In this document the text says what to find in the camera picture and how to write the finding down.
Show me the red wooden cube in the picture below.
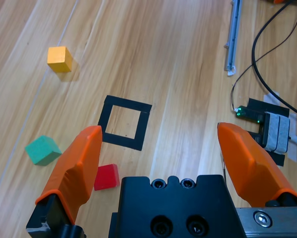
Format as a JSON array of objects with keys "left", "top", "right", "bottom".
[{"left": 93, "top": 164, "right": 121, "bottom": 191}]

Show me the green wooden cube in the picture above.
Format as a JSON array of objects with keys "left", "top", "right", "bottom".
[{"left": 24, "top": 135, "right": 63, "bottom": 166}]

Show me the yellow wooden cube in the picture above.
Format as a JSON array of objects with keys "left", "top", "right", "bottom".
[{"left": 47, "top": 46, "right": 73, "bottom": 73}]

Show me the grey padded adapter block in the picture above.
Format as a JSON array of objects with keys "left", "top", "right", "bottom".
[{"left": 262, "top": 111, "right": 291, "bottom": 152}]

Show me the translucent tape strip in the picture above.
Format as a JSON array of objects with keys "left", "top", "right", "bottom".
[
  {"left": 287, "top": 113, "right": 297, "bottom": 163},
  {"left": 264, "top": 91, "right": 280, "bottom": 103}
]

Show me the dark USB dongle green LED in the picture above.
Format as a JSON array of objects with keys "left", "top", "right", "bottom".
[{"left": 234, "top": 105, "right": 266, "bottom": 124}]

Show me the small black electronic device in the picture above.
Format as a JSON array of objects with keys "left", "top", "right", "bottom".
[{"left": 246, "top": 98, "right": 291, "bottom": 167}]

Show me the black tape square outline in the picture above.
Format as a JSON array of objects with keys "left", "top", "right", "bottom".
[{"left": 97, "top": 95, "right": 153, "bottom": 151}]

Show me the long black loose cable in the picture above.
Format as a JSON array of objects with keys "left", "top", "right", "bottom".
[{"left": 251, "top": 0, "right": 297, "bottom": 119}]

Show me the grey aluminium rail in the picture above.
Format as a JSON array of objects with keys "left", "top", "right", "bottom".
[{"left": 223, "top": 0, "right": 243, "bottom": 76}]

